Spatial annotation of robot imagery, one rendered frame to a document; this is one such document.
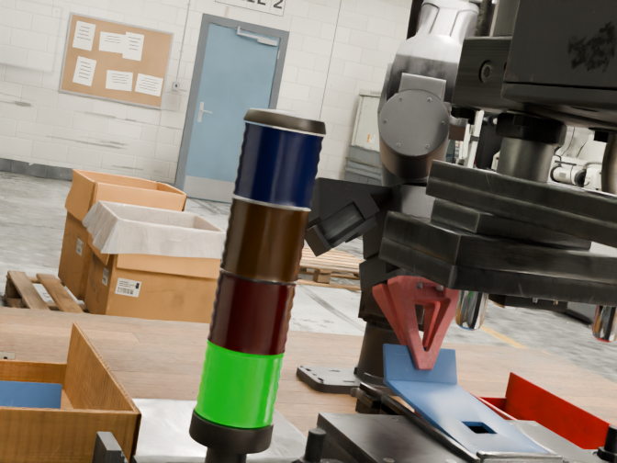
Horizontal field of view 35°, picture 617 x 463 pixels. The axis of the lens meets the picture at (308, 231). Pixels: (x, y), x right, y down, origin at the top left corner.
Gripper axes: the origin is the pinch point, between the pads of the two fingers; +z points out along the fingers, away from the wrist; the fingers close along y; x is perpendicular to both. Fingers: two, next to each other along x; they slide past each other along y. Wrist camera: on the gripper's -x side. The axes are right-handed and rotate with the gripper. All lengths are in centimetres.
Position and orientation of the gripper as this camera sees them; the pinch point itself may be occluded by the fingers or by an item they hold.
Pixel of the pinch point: (421, 360)
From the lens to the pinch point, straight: 82.4
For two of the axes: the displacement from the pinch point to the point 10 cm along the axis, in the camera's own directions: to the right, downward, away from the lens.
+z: 0.1, 9.6, -2.7
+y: 4.3, -2.5, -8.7
